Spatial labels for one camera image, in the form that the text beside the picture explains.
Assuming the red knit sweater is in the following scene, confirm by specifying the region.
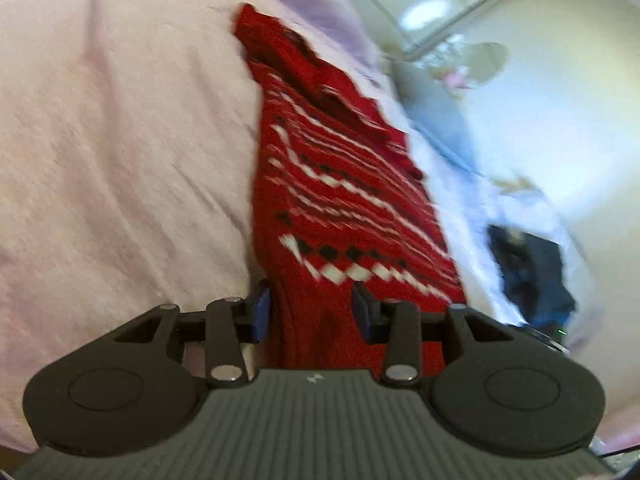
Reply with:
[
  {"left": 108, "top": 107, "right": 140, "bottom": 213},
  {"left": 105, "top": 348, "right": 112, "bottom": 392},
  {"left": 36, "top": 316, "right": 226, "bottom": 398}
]
[{"left": 234, "top": 6, "right": 465, "bottom": 372}]

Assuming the dark navy garment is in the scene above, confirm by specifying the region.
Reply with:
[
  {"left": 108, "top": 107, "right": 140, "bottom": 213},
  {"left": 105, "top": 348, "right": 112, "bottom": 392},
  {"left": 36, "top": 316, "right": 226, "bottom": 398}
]
[{"left": 487, "top": 224, "right": 576, "bottom": 332}]

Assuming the light blue cushion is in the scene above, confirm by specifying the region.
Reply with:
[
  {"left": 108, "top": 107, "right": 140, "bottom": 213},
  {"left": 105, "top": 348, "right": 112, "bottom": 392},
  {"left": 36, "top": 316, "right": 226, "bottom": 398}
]
[{"left": 390, "top": 58, "right": 478, "bottom": 174}]

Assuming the white bed duvet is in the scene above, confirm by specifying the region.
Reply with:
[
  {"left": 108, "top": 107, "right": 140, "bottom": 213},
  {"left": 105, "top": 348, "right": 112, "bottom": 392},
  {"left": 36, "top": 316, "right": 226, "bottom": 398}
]
[{"left": 0, "top": 0, "right": 606, "bottom": 456}]

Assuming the round vanity mirror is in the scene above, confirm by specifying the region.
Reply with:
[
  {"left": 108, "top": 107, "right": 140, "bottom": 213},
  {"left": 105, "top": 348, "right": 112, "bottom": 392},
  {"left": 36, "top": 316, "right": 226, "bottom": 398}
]
[{"left": 464, "top": 42, "right": 509, "bottom": 86}]

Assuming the lilac blanket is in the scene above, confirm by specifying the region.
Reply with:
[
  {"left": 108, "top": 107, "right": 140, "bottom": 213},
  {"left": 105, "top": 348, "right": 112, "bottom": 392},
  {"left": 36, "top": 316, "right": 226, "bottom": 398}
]
[{"left": 214, "top": 0, "right": 381, "bottom": 68}]

